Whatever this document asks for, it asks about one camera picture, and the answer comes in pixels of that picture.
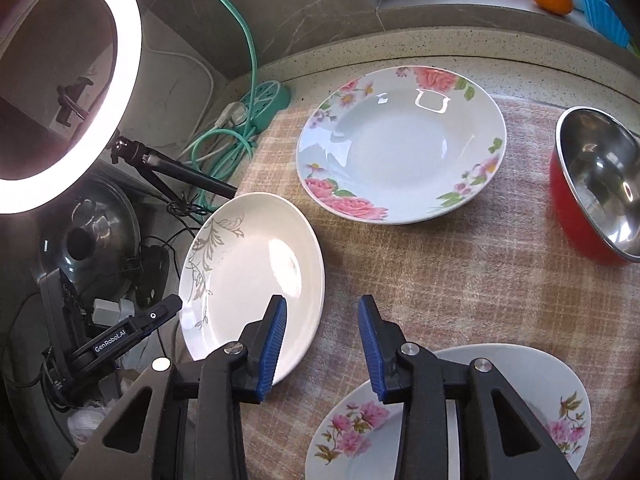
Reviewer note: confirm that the pink checked cloth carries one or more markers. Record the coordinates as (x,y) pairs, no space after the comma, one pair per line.
(450,285)

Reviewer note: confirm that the large pink floral plate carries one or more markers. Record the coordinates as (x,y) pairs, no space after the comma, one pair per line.
(395,145)

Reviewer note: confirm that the small pink floral plate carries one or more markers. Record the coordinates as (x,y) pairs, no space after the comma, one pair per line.
(350,440)

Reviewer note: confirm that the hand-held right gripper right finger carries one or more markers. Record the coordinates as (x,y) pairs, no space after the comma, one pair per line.
(372,357)

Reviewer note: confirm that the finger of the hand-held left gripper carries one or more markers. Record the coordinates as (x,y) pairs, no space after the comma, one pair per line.
(160,310)

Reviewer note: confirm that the white plug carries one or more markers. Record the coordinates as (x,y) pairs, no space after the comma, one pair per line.
(234,114)

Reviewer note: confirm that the black tripod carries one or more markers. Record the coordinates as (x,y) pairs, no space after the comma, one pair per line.
(185,172)

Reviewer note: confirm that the green power strip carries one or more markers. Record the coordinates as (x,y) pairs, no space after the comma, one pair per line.
(267,97)

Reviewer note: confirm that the black phone holder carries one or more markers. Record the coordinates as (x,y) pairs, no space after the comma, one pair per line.
(72,97)

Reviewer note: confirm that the red steel bowl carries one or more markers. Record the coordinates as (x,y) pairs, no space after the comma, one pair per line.
(595,175)

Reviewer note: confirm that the white plate grey leaf print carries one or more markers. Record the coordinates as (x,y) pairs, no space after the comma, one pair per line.
(265,270)

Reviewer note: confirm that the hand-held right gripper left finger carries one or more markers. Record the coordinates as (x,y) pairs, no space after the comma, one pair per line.
(272,352)

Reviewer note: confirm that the white charger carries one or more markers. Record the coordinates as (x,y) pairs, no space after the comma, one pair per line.
(107,310)

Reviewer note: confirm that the blue ribbed basket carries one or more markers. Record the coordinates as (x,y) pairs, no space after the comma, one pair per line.
(600,7)

